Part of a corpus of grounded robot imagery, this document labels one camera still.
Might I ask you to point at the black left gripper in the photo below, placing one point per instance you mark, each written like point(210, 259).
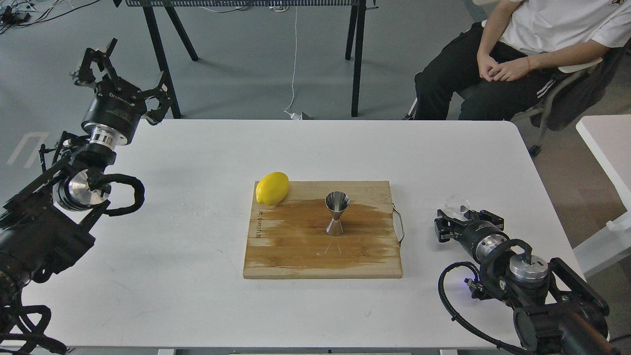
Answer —
point(113, 113)

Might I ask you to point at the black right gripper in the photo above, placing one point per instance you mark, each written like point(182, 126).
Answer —
point(479, 238)

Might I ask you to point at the clear glass measuring cup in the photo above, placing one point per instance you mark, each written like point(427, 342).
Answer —
point(456, 207)

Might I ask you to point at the steel double jigger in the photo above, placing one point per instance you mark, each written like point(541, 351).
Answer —
point(337, 202)

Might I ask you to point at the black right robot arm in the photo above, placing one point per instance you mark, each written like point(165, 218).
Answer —
point(554, 310)

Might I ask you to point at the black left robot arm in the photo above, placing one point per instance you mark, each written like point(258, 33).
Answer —
point(45, 228)

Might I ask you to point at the seated person white shirt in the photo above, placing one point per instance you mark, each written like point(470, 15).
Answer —
point(513, 56)

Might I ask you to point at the wooden cutting board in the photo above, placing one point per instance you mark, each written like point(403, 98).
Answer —
point(289, 241)

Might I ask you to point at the yellow lemon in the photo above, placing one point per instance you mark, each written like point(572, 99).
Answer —
point(272, 189)

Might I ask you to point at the chair with grey frame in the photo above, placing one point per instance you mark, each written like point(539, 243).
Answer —
point(575, 89)

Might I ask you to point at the black metal frame table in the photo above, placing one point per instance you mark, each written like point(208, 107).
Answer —
point(256, 48)

